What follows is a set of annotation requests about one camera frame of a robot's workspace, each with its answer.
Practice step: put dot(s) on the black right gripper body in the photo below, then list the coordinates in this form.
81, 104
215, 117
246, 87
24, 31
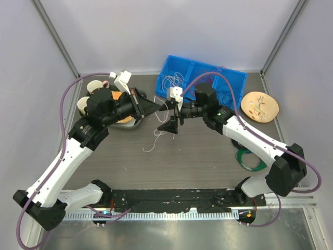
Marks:
190, 110

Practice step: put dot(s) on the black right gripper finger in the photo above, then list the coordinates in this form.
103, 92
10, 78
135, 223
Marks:
169, 104
171, 126

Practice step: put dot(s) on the pink ceramic mug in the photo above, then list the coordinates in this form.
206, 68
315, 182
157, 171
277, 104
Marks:
96, 84

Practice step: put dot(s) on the dark green plastic tray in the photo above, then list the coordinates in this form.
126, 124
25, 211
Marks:
127, 126

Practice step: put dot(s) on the aluminium frame post right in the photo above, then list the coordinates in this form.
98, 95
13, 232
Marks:
295, 14

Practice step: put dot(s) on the slotted cable duct rail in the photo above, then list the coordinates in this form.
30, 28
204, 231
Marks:
85, 215

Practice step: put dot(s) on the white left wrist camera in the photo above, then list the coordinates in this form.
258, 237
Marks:
121, 80

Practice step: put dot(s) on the aluminium frame post left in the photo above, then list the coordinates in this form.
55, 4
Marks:
37, 4

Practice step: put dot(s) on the blue three-compartment plastic bin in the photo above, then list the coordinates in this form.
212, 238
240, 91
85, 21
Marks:
178, 71

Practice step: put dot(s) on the beige decorated ceramic plate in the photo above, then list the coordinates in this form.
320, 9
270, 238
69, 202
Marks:
259, 107

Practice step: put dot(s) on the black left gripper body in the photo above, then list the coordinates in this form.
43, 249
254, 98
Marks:
129, 105

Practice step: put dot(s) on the orange woven mat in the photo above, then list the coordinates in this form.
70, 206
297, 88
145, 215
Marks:
116, 95

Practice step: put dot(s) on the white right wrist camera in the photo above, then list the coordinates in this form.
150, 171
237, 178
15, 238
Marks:
175, 93

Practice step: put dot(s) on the aluminium frame post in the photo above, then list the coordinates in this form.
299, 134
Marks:
295, 14
37, 4

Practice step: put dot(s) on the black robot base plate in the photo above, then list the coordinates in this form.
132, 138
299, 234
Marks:
174, 201

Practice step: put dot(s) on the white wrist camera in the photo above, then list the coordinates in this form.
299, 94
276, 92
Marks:
121, 80
175, 93

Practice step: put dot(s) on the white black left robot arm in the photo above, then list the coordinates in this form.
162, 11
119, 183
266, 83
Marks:
43, 201

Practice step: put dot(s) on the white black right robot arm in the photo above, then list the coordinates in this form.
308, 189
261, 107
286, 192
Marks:
285, 163

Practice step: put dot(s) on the yellow green ceramic mug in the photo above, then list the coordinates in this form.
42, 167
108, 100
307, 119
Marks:
82, 104

